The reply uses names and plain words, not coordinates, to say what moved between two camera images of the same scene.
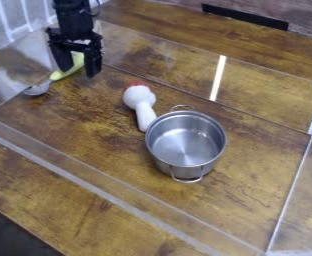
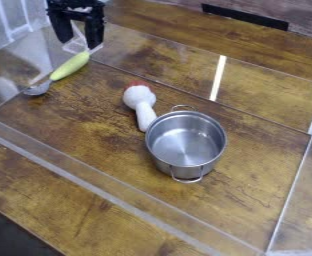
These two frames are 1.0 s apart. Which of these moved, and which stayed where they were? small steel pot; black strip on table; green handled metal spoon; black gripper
Moved: black gripper
Stayed: green handled metal spoon; black strip on table; small steel pot
